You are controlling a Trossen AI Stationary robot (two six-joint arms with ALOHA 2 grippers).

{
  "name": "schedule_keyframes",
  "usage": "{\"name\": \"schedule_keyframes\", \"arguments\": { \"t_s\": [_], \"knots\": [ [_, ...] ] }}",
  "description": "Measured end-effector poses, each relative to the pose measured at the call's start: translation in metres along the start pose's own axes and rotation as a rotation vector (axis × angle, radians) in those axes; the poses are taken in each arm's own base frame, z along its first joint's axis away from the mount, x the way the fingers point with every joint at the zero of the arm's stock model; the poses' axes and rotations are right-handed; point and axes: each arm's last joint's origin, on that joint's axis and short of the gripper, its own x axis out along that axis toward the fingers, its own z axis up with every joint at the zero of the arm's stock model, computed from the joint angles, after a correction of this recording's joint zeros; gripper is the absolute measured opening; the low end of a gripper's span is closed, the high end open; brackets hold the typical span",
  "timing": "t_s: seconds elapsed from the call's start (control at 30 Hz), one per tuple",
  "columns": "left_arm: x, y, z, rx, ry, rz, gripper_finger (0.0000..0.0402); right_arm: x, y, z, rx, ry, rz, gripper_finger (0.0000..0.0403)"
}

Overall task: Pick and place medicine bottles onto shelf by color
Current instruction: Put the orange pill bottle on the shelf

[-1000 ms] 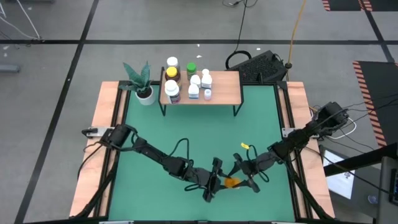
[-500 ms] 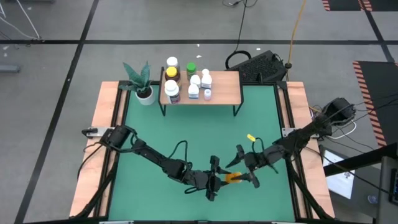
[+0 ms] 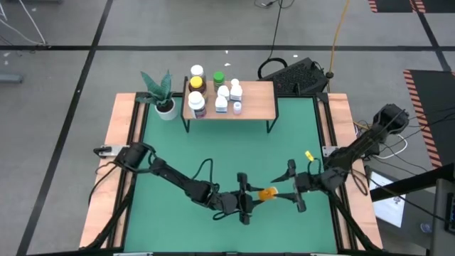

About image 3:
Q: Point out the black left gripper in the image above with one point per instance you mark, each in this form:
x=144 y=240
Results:
x=231 y=202

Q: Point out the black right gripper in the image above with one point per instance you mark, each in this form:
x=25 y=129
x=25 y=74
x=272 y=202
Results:
x=313 y=181

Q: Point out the orange pill bottle white cap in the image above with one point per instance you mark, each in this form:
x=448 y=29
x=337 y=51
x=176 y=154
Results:
x=268 y=194

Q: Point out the small white bottle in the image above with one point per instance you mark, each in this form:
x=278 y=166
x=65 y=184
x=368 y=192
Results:
x=237 y=107

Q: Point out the white bottle blue label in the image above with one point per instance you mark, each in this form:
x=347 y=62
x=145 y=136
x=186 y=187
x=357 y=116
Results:
x=235 y=91
x=221 y=104

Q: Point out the all-white squarish bottle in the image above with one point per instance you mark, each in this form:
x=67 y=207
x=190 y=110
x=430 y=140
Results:
x=223 y=91

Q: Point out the large white bottle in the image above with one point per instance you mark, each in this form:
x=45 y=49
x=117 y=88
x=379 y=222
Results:
x=196 y=104

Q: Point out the green bottle green cap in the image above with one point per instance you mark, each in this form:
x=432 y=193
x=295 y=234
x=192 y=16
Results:
x=219 y=80

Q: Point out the brown bottle yellow cap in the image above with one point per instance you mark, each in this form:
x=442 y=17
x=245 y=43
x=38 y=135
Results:
x=196 y=83

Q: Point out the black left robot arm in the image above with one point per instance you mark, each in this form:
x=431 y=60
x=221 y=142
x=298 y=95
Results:
x=177 y=179

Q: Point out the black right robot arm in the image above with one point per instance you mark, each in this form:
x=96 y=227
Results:
x=359 y=145

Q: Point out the green table mat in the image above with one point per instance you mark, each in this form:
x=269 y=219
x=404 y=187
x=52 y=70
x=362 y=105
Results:
x=177 y=234

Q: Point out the monitor with white screen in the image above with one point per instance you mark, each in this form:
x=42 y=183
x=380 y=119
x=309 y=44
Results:
x=389 y=202

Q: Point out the black perforated computer case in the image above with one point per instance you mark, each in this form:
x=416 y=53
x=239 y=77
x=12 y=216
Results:
x=296 y=76

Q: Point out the black metal bar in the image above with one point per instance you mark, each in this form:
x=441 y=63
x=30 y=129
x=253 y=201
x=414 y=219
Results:
x=409 y=183

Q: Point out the snake plant in white pot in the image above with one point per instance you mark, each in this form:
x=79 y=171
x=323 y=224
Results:
x=161 y=96

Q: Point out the small clear lid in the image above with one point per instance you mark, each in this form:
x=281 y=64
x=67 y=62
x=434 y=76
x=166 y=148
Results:
x=425 y=227

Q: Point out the grey metal cabinet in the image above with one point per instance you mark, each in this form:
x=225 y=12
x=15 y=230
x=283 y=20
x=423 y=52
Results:
x=442 y=220

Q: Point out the black mat with hazard stripes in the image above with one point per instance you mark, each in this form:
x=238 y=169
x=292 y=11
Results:
x=437 y=92
x=394 y=4

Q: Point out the grey flat object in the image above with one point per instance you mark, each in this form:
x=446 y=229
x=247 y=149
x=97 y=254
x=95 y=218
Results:
x=10 y=78

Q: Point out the wooden shelf black metal frame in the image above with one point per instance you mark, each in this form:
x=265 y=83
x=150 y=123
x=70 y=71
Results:
x=257 y=103

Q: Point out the black aluminium table frame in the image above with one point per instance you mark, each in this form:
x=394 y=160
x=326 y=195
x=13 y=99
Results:
x=121 y=220

